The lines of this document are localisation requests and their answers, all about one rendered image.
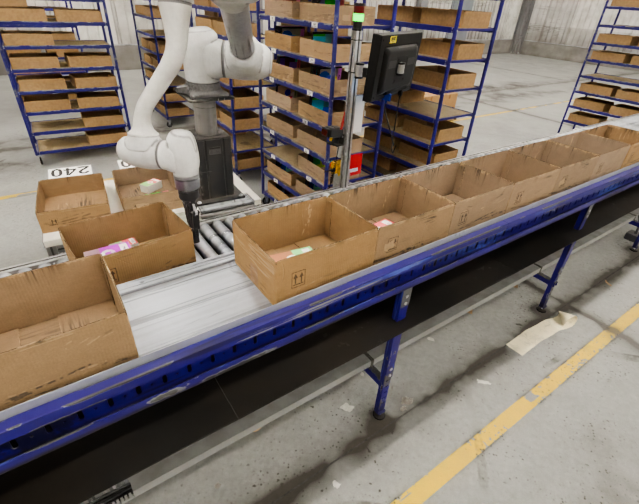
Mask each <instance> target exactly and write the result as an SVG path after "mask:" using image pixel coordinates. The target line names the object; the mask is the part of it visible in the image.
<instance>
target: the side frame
mask: <svg viewBox="0 0 639 504"><path fill-rule="evenodd" d="M634 175H635V176H634ZM632 176H634V177H632ZM637 184H639V166H636V167H634V168H631V169H629V170H626V171H624V172H621V173H619V174H616V175H614V176H611V177H609V178H606V179H604V180H601V181H599V182H596V183H594V184H591V185H589V186H586V187H584V188H581V189H579V190H576V191H574V192H571V193H569V194H566V195H564V196H561V197H559V198H556V199H554V200H551V201H549V202H546V203H544V204H541V205H539V206H536V207H534V208H531V209H529V210H526V211H524V212H521V213H519V214H516V215H514V216H511V217H509V218H506V219H504V220H501V221H499V222H496V223H494V224H491V225H489V226H486V227H484V228H481V229H479V230H476V231H474V232H471V233H469V234H466V235H464V236H461V237H459V238H456V239H454V240H451V241H449V242H446V243H444V244H441V245H439V246H436V247H434V248H431V249H429V250H426V251H424V252H422V253H419V254H417V255H414V256H412V257H409V258H407V259H404V260H402V261H399V262H397V263H394V264H392V265H389V266H387V267H384V268H382V269H379V270H377V271H374V272H372V273H369V274H367V275H364V276H362V277H359V278H357V279H354V280H352V281H349V282H347V283H344V284H342V285H339V286H337V287H334V288H332V289H329V290H327V291H324V292H322V293H319V294H317V295H314V296H312V297H309V298H307V299H304V300H302V301H299V302H297V303H294V304H292V305H289V306H287V307H284V308H282V309H279V310H277V311H274V312H272V313H269V314H267V315H264V316H262V317H259V318H257V319H254V320H252V321H249V322H247V323H244V324H242V325H239V326H237V327H234V328H232V329H229V330H227V331H224V332H222V333H219V334H217V335H214V336H212V337H209V338H207V339H204V340H202V341H200V342H197V343H195V344H192V345H190V346H187V347H185V348H182V349H180V350H177V351H175V352H172V353H170V354H167V355H165V356H162V357H160V358H157V359H155V360H152V361H150V362H147V363H145V364H142V365H140V366H137V367H135V368H132V369H130V370H127V371H125V372H122V373H120V374H117V375H115V376H112V377H110V378H107V379H105V380H102V381H100V382H97V383H95V384H92V385H90V386H87V387H85V388H82V389H80V390H77V391H75V392H72V393H70V394H67V395H65V396H62V397H60V398H57V399H55V400H52V401H50V402H47V403H45V404H42V405H40V406H37V407H35V408H32V409H30V410H27V411H25V412H22V413H20V414H17V415H15V416H12V417H10V418H7V419H5V420H2V421H0V475H2V474H4V473H6V472H8V471H10V470H12V469H15V468H17V467H19V466H21V465H23V464H26V463H28V462H30V461H32V460H34V459H37V458H39V457H41V456H43V455H45V454H48V453H50V452H52V451H54V450H56V449H58V448H61V447H63V446H65V445H67V444H69V443H72V442H74V441H76V440H78V439H80V438H83V437H85V436H87V435H89V434H91V433H94V432H96V431H98V430H100V429H102V428H105V427H107V426H109V425H111V424H113V423H115V422H118V421H120V420H122V419H124V418H126V417H129V416H131V415H133V414H135V413H137V412H140V411H142V410H144V409H146V408H148V407H151V406H153V405H155V404H157V403H159V402H162V401H164V400H166V399H168V398H170V397H172V396H175V395H177V394H179V393H181V392H183V391H186V390H188V389H190V388H192V387H194V386H197V385H199V384H201V383H203V382H205V381H208V380H210V379H212V378H214V377H216V376H218V375H221V374H223V373H225V372H227V371H229V370H232V369H234V368H236V367H238V366H240V365H243V364H245V363H247V362H249V361H251V360H254V359H256V358H258V357H260V356H262V355H265V354H267V353H269V352H271V351H273V350H275V349H278V348H280V347H282V346H284V345H286V344H289V343H291V342H293V341H295V340H297V339H300V338H302V337H304V336H306V335H308V334H311V333H313V332H315V331H317V330H319V329H321V328H324V327H326V326H328V325H330V324H332V323H335V322H337V321H339V320H341V319H343V318H346V317H348V316H350V315H352V314H354V313H357V312H359V311H361V310H363V309H365V308H368V307H370V306H372V305H374V304H376V303H378V302H381V301H383V300H385V299H387V298H389V297H392V296H394V295H396V294H398V293H400V292H403V291H405V290H407V289H409V288H411V287H414V286H416V285H418V284H420V283H422V282H424V281H427V280H429V279H431V278H433V277H435V276H438V275H440V274H442V273H444V272H446V271H449V270H451V269H453V268H455V267H457V266H460V265H462V264H464V263H466V262H468V261H471V260H473V259H475V258H477V257H479V256H481V255H484V254H486V253H488V252H490V251H492V250H495V249H497V248H499V247H501V246H503V245H506V244H508V243H510V242H512V241H514V240H517V239H519V238H521V237H523V236H525V235H527V234H530V233H532V232H534V231H536V230H538V229H541V228H543V227H545V226H547V225H549V224H552V223H554V222H556V221H558V220H560V219H563V218H565V217H567V216H569V215H571V214H574V213H576V212H578V211H580V210H582V209H584V208H587V207H589V206H591V205H593V204H595V203H598V202H600V201H602V200H604V199H606V198H609V197H611V196H613V195H615V194H617V193H620V192H622V191H624V190H626V189H628V188H630V187H633V186H635V185H637ZM604 188H605V189H604ZM593 193H594V194H593ZM582 197H583V198H582ZM581 199H582V200H581ZM569 204H570V205H569ZM563 206H564V207H563ZM568 206H569V207H568ZM562 208H563V209H562ZM554 209H555V211H552V210H554ZM555 212H556V213H555ZM549 213H550V214H549ZM548 215H549V216H548ZM542 216H543V217H542ZM535 218H536V219H535ZM541 218H542V219H541ZM528 220H529V221H528ZM534 221H535V222H534ZM527 223H528V224H527ZM520 224H521V225H520ZM519 226H520V228H519ZM512 227H513V228H512ZM511 230H512V231H511ZM503 232H504V234H503ZM495 234H496V236H495ZM502 235H503V236H502ZM494 237H495V239H494ZM486 238H487V240H486ZM485 240H486V243H485ZM476 243H477V246H476ZM467 246H468V247H467ZM475 246H476V247H475ZM466 248H467V251H466ZM457 250H458V251H457ZM465 251H466V252H465ZM456 252H457V255H456ZM446 255H447V258H446ZM455 255H456V256H455ZM445 258H446V260H445ZM435 260H436V263H435V265H434V262H435ZM424 265H425V266H424ZM423 266H424V270H423V271H422V269H423ZM412 270H413V271H412ZM411 271H412V275H411ZM399 275H400V279H399V281H398V277H399ZM410 275H411V276H410ZM386 281H387V285H386V287H385V282H386ZM373 286H374V287H373ZM379 286H380V287H379ZM372 287H373V292H372V293H371V290H372ZM365 292H366V293H365ZM358 293H359V298H358V299H357V294H358ZM343 299H344V304H343V305H342V300H343ZM335 305H336V306H335ZM327 306H328V312H326V307H327ZM310 313H312V318H311V319H310V320H309V314H310ZM302 319H303V320H302ZM293 320H294V326H293V327H292V321H293ZM274 328H276V334H275V335H273V329H274ZM265 335H266V336H265ZM255 336H257V342H256V343H254V337H255ZM244 344H245V345H244ZM234 345H236V352H233V346H234ZM223 353H224V354H223ZM213 354H214V357H215V360H214V361H213V362H211V355H213ZM201 362H202V363H201ZM200 363H201V364H200ZM189 364H191V367H192V370H191V371H190V372H188V369H187V366H188V365H189ZM176 373H178V374H176ZM164 375H166V376H167V382H163V378H162V377H163V376H164ZM151 384H153V385H151ZM138 386H140V387H141V391H142V392H141V393H140V394H137V391H136V387H138ZM125 395H126V396H125ZM124 396H125V397H124ZM109 398H112V399H113V402H114V404H113V405H112V406H109V404H108V401H107V400H108V399H109ZM95 408H97V409H95ZM79 411H82V412H83V414H84V418H82V419H79V417H78V415H77V412H79ZM64 421H66V422H64ZM46 425H50V426H51V428H52V430H53V431H52V432H50V433H48V432H47V431H46V429H45V426H46ZM31 435H33V436H32V437H30V436H31ZM11 440H16V442H17V443H18V446H17V447H15V448H14V447H12V445H11V444H10V441H11Z"/></svg>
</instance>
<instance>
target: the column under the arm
mask: <svg viewBox="0 0 639 504"><path fill-rule="evenodd" d="M188 131H190V132H191V133H192V134H193V135H194V137H195V140H196V143H197V147H198V152H199V159H200V166H199V178H200V187H199V194H200V196H199V198H198V199H197V200H196V201H195V202H196V203H197V207H199V206H204V205H209V204H214V203H219V202H225V201H230V200H235V199H240V198H245V195H244V194H243V193H242V192H241V191H240V190H239V189H238V188H237V187H236V186H235V185H234V178H233V164H232V149H231V137H230V135H229V134H228V133H226V132H225V131H224V130H223V129H221V128H220V127H217V134H215V135H199V134H197V133H196V130H195V129H191V130H188Z"/></svg>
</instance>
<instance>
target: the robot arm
mask: <svg viewBox="0 0 639 504"><path fill-rule="evenodd" d="M211 1H212V2H213V3H214V4H215V5H217V6H218V7H219V8H220V11H221V15H222V19H223V22H224V26H225V30H226V34H227V37H228V41H224V40H221V39H218V36H217V33H216V32H215V31H214V30H212V29H211V28H209V27H206V26H196V27H190V28H189V25H190V17H191V10H192V0H158V6H159V10H160V14H161V18H162V22H163V27H164V32H165V38H166V45H165V51H164V54H163V57H162V59H161V61H160V63H159V65H158V66H157V68H156V70H155V72H154V73H153V75H152V77H151V78H150V80H149V82H148V84H147V85H146V87H145V89H144V91H143V92H142V94H141V96H140V98H139V100H138V102H137V104H136V107H135V111H134V117H133V126H132V128H131V130H130V131H129V132H128V135H127V136H124V137H122V138H121V139H120V140H119V141H118V142H117V145H116V152H117V155H118V156H119V158H120V159H121V160H122V161H123V162H125V163H127V164H129V165H132V166H135V167H139V168H145V169H164V170H167V171H170V172H173V177H174V182H175V188H176V189H177V190H178V195H179V198H180V199H181V200H182V202H183V206H184V210H185V215H186V220H187V223H188V224H189V227H190V228H191V229H192V234H193V241H194V244H196V243H199V242H200V239H199V231H198V229H200V220H199V214H200V211H199V210H197V203H196V202H195V201H196V200H197V199H198V198H199V196H200V194H199V187H200V178H199V166H200V159H199V152H198V147H197V143H196V140H195V137H194V135H193V134H192V133H191V132H190V131H188V130H184V129H174V130H171V131H170V132H169V134H168V136H167V138H166V140H162V139H161V138H160V136H159V133H158V132H156V131H155V130H154V128H153V126H152V122H151V116H152V112H153V110H154V108H155V106H156V105H157V103H158V102H159V100H160V99H161V97H162V96H163V94H164V93H165V91H166V90H167V88H168V87H169V85H170V84H171V82H172V81H173V79H174V78H175V76H176V75H177V73H178V72H179V70H180V68H181V66H182V64H183V66H184V73H185V79H186V84H184V85H181V86H177V87H175V91H176V93H182V94H187V95H189V96H190V97H191V99H199V98H209V97H220V96H229V93H228V92H227V91H224V90H223V89H222V88H221V87H220V78H230V79H237V80H261V79H263V78H266V77H268V76H269V75H270V74H271V71H272V52H271V51H270V49H269V48H268V47H267V46H265V45H264V44H261V43H260V42H259V41H257V39H256V38H255V37H254V36H253V34H252V26H251V17H250V9H249V4H250V3H255V2H257V1H258V0H211Z"/></svg>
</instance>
